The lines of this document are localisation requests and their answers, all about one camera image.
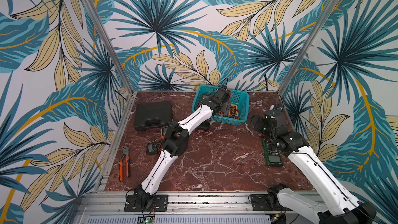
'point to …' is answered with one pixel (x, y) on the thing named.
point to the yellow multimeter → (233, 113)
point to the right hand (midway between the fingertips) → (259, 120)
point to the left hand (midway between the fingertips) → (221, 103)
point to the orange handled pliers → (126, 149)
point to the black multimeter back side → (204, 126)
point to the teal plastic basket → (240, 98)
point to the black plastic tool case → (152, 114)
